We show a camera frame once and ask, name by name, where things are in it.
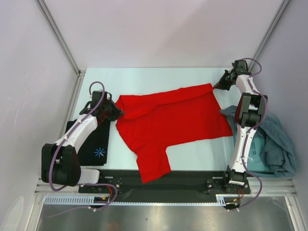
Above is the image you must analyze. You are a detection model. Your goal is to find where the red t shirt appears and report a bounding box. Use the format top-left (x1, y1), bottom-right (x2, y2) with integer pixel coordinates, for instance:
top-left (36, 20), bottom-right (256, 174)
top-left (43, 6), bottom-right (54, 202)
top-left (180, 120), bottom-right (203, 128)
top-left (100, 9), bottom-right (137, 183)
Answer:
top-left (115, 83), bottom-right (232, 183)

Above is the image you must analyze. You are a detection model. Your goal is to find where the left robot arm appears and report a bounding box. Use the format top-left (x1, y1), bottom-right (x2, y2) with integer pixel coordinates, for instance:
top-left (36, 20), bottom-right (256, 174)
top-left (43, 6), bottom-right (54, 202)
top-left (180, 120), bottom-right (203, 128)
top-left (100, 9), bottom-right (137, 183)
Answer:
top-left (41, 90), bottom-right (123, 193)

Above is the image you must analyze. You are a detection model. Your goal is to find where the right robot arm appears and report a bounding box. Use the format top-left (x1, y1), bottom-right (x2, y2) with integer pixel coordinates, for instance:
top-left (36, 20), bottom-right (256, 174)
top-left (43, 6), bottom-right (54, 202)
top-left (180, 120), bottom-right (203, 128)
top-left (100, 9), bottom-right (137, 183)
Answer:
top-left (214, 58), bottom-right (268, 193)

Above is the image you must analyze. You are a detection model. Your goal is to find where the folded black t shirt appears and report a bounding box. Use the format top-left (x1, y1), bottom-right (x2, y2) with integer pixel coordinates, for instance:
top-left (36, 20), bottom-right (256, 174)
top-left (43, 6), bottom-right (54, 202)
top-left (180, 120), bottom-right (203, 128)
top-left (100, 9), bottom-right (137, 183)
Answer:
top-left (75, 120), bottom-right (110, 167)

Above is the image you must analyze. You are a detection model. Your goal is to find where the grey blue t shirt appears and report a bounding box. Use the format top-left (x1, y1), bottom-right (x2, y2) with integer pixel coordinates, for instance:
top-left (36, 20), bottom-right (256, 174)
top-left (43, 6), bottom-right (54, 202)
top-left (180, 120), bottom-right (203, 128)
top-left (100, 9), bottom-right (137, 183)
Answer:
top-left (218, 105), bottom-right (297, 178)

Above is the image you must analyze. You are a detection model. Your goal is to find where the teal plastic bin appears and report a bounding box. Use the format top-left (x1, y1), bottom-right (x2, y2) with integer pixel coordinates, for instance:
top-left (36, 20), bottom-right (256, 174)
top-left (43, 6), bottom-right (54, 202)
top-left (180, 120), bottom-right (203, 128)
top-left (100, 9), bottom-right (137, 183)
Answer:
top-left (246, 128), bottom-right (274, 177)

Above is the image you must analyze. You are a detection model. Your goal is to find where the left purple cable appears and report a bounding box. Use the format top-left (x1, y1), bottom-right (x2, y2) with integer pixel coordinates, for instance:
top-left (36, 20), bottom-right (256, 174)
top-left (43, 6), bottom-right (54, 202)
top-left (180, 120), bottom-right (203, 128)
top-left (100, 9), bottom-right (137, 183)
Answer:
top-left (47, 81), bottom-right (118, 217)

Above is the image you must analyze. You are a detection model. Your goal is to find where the left aluminium frame post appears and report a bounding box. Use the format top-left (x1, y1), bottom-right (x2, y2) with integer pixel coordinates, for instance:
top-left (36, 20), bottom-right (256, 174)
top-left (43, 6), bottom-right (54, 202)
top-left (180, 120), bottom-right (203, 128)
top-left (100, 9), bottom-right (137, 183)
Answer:
top-left (35, 0), bottom-right (86, 77)

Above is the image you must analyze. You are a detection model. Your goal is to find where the aluminium frame post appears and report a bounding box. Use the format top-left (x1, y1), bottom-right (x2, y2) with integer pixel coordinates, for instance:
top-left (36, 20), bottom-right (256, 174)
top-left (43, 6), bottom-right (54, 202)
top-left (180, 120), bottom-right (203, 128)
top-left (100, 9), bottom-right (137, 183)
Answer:
top-left (252, 0), bottom-right (293, 61)
top-left (35, 0), bottom-right (86, 77)

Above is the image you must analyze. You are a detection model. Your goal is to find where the right aluminium frame post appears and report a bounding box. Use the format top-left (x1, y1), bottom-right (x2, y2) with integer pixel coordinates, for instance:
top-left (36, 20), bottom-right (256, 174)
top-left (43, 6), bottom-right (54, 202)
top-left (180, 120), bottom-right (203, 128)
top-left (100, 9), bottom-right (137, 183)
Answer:
top-left (252, 0), bottom-right (293, 61)

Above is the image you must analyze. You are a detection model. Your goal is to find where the white slotted cable duct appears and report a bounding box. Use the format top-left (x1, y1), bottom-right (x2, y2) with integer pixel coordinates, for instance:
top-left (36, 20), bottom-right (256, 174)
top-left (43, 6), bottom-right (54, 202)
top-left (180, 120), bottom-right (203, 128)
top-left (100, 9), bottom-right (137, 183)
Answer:
top-left (44, 194), bottom-right (241, 205)

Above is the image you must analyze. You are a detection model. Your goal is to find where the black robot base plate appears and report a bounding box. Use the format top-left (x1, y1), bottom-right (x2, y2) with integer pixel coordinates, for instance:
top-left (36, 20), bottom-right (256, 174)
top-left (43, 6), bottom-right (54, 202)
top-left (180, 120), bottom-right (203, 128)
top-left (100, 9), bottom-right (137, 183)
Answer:
top-left (78, 170), bottom-right (251, 203)

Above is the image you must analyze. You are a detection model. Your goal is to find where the aluminium front rail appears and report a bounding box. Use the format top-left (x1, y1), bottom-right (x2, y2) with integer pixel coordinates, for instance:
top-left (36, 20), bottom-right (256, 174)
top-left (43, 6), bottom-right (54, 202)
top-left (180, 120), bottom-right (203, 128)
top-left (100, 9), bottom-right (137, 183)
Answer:
top-left (33, 177), bottom-right (296, 196)

